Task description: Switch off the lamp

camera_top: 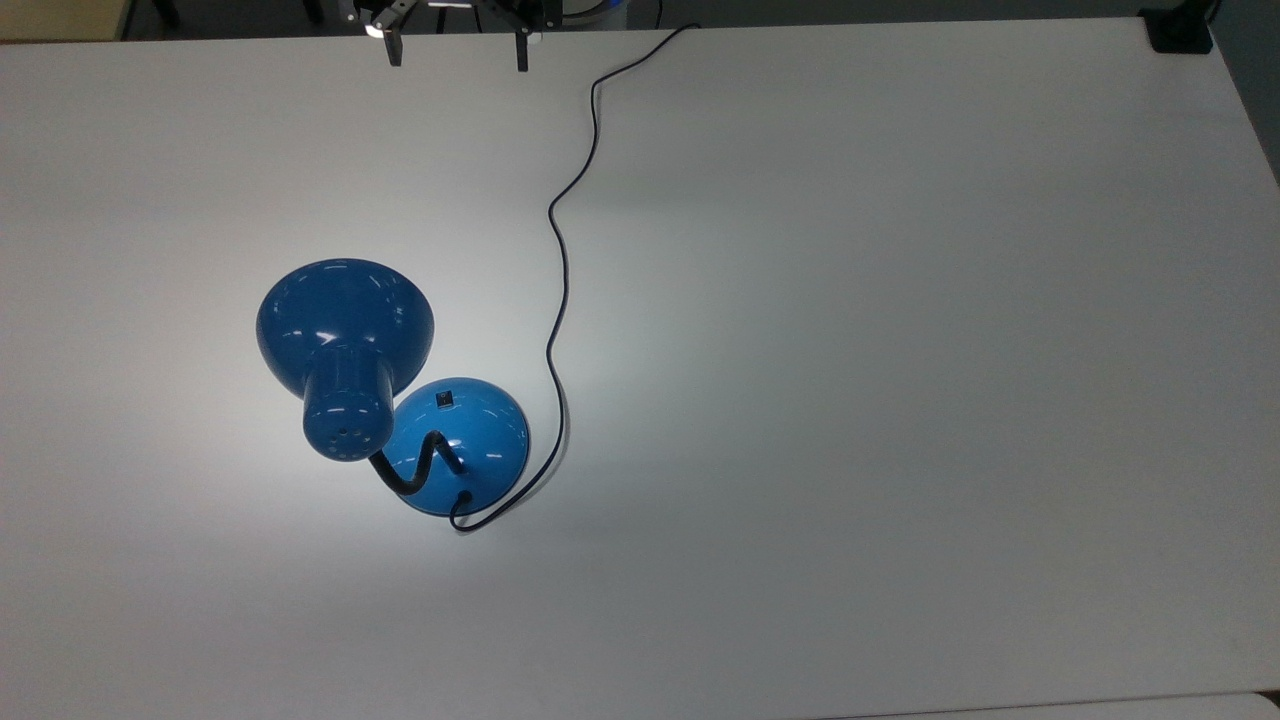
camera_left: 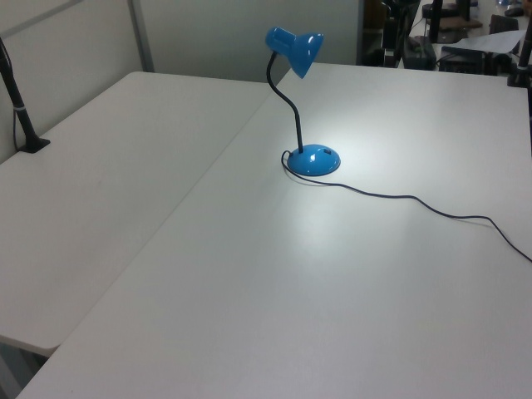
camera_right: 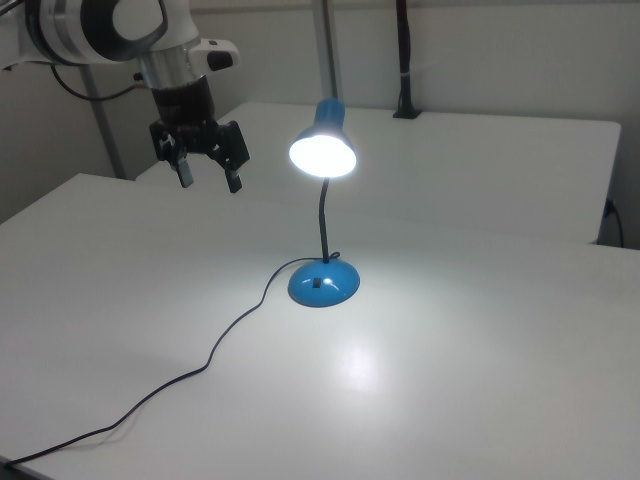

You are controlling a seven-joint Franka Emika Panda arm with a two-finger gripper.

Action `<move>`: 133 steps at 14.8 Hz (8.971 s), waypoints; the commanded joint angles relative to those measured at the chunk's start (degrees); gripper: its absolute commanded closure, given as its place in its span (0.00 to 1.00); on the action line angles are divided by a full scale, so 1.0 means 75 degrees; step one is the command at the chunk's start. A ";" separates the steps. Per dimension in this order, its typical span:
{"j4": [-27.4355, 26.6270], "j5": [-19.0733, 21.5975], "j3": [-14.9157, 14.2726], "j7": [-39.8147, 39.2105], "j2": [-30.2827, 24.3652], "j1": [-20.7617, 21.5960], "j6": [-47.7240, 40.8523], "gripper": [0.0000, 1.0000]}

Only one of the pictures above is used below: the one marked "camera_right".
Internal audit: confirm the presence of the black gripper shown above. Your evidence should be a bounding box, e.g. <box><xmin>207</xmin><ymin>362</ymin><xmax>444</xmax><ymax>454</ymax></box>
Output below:
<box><xmin>148</xmin><ymin>73</ymin><xmax>251</xmax><ymax>195</ymax></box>

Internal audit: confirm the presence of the blue gooseneck desk lamp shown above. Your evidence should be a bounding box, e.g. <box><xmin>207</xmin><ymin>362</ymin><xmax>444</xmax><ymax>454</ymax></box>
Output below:
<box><xmin>287</xmin><ymin>97</ymin><xmax>360</xmax><ymax>309</ymax></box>

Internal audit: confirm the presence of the black pole with clamp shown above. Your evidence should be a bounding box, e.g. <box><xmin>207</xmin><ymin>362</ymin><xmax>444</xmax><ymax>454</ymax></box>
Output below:
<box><xmin>392</xmin><ymin>0</ymin><xmax>424</xmax><ymax>120</ymax></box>

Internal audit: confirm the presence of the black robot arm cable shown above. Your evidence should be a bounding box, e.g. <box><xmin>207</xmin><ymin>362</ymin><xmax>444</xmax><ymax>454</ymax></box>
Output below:
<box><xmin>49</xmin><ymin>64</ymin><xmax>151</xmax><ymax>101</ymax></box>

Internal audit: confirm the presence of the black lamp power cable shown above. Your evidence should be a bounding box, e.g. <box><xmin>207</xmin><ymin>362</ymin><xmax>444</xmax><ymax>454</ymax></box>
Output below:
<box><xmin>7</xmin><ymin>251</ymin><xmax>344</xmax><ymax>466</ymax></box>

